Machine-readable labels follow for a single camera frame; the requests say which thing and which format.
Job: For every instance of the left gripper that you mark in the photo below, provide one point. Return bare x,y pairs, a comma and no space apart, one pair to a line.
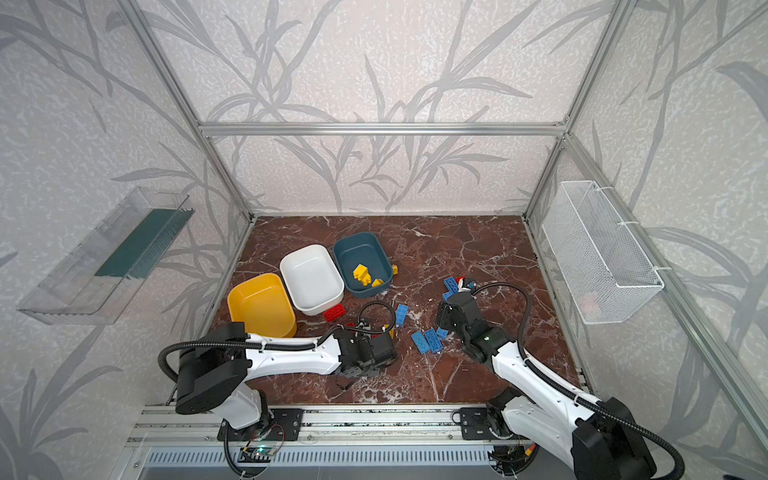
383,349

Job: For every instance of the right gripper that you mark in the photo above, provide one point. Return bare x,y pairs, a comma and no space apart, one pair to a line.
456,307

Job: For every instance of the yellow plastic bin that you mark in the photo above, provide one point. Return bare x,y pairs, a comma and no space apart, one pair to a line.
263,306

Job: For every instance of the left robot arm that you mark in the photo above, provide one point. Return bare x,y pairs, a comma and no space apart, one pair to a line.
211,373

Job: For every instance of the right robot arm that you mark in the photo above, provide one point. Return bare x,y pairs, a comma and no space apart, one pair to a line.
597,439

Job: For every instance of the blue lego cluster far right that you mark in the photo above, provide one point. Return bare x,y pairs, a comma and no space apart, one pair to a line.
451,286

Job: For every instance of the red lego brick near white bin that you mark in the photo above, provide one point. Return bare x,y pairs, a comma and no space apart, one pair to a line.
334,313

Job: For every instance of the blue lego brick centre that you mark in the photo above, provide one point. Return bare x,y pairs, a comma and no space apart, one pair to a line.
401,313

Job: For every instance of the white plastic bin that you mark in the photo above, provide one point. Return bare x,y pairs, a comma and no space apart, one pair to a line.
312,279

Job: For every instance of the teal plastic bin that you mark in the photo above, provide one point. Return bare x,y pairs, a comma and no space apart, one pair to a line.
363,248

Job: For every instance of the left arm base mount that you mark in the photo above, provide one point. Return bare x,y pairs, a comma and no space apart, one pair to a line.
283,424

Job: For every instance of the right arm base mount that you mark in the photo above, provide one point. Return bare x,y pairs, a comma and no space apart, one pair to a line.
482,424

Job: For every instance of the white wire wall basket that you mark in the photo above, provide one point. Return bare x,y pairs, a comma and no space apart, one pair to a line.
607,272

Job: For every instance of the aluminium front rail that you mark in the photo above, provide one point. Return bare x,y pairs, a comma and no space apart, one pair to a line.
320,425

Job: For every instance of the clear plastic wall shelf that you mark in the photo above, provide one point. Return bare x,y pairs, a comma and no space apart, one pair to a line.
96,281

